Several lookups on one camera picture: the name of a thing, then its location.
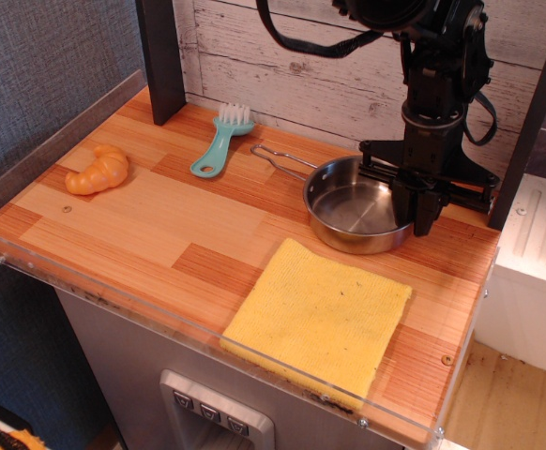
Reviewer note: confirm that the yellow towel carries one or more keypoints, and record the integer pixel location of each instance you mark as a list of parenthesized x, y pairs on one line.
[(321, 324)]

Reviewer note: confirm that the silver toy fridge cabinet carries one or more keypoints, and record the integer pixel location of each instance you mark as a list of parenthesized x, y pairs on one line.
[(168, 392)]

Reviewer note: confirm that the orange object bottom left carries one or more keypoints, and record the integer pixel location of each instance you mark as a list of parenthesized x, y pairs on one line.
[(23, 439)]

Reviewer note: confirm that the clear acrylic table guard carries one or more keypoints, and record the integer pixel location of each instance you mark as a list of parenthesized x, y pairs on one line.
[(190, 288)]

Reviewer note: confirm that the teal dish brush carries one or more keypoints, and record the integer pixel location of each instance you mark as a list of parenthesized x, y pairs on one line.
[(233, 120)]

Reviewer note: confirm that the stainless steel pot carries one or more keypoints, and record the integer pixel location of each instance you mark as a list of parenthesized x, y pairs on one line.
[(348, 211)]

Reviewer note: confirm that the dark right shelf post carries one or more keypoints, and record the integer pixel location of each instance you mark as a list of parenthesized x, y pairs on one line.
[(521, 155)]

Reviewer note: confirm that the dark left shelf post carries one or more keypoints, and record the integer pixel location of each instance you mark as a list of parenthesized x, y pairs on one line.
[(162, 58)]

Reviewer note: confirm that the orange toy croissant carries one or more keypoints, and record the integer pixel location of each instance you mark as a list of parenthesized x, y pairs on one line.
[(109, 169)]

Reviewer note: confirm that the white toy sink unit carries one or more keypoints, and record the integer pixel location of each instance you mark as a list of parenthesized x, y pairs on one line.
[(512, 316)]

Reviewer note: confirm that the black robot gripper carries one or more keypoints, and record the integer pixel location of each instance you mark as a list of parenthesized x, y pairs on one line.
[(428, 169)]

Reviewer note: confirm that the dark shelf post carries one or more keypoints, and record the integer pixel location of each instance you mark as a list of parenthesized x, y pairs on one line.
[(521, 155), (162, 58)]

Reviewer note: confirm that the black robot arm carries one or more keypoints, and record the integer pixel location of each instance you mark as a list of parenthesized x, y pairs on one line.
[(445, 66)]

